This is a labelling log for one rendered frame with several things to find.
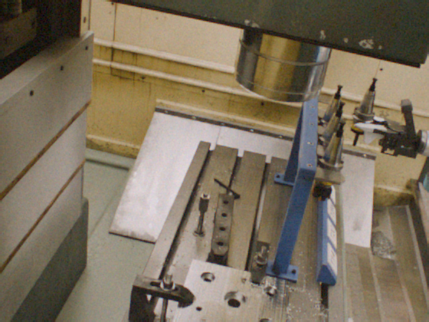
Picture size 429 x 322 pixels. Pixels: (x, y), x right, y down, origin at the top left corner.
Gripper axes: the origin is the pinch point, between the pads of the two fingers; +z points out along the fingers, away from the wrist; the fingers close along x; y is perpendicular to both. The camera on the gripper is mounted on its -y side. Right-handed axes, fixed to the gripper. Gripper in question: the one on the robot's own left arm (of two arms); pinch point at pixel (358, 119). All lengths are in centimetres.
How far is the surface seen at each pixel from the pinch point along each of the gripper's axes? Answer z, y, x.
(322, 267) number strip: 3.8, 25.6, -38.6
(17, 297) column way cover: 69, 29, -69
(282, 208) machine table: 15.0, 30.2, -9.5
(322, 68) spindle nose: 20, -33, -62
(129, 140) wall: 78, 52, 45
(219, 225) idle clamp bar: 32, 25, -33
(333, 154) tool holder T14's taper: 9.6, -4.6, -35.0
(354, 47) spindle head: 17, -40, -70
